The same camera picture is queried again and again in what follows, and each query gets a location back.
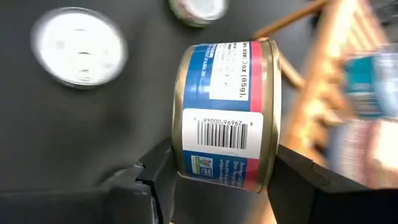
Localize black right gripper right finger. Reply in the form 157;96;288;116
267;144;332;224

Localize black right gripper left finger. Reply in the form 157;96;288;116
135;138;178;224

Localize blue red label seafood can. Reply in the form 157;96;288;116
328;119;398;189
171;39;282;194

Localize teal label tuna can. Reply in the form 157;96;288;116
343;45;398;121

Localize green label tuna can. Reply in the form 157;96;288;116
169;0;229;28
30;6;129;90

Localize wooden slatted shelf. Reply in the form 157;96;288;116
251;0;398;190

